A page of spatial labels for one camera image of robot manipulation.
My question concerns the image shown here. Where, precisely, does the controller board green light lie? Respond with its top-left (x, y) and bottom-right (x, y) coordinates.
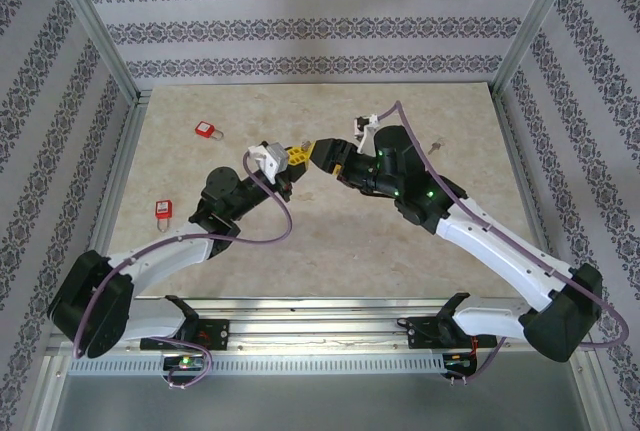
top-left (162, 354), bottom-right (206, 371)
top-left (442, 353), bottom-right (476, 370)

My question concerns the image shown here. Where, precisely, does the red padlock steel shackle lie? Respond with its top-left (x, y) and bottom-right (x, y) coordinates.
top-left (153, 199), bottom-right (172, 236)
top-left (194, 120), bottom-right (225, 142)

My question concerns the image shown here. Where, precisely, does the perforated metal cable duct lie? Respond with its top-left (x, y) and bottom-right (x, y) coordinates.
top-left (67, 350), bottom-right (447, 375)

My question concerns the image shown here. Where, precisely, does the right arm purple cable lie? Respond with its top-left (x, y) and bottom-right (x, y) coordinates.
top-left (377, 100), bottom-right (630, 387)

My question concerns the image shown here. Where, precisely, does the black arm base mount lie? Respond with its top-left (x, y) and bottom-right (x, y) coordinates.
top-left (397, 315), bottom-right (451, 350)
top-left (139, 318), bottom-right (231, 352)

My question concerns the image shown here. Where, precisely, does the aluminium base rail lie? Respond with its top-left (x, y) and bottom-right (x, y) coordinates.
top-left (134, 295), bottom-right (521, 352)

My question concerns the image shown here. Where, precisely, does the aluminium frame side rail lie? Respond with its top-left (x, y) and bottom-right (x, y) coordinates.
top-left (47, 93), bottom-right (151, 352)
top-left (492, 90), bottom-right (609, 431)

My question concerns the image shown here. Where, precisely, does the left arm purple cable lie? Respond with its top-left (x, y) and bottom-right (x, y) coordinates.
top-left (72, 150), bottom-right (295, 393)

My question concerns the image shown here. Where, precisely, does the grey metal base plate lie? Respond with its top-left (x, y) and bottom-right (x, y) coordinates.
top-left (49, 373), bottom-right (589, 431)

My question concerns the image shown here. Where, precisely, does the aluminium frame post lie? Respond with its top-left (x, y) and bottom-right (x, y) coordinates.
top-left (489, 0), bottom-right (599, 97)
top-left (42, 0), bottom-right (151, 105)

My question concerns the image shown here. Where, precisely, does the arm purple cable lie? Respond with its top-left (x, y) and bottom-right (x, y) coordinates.
top-left (72, 150), bottom-right (295, 393)
top-left (377, 100), bottom-right (630, 387)

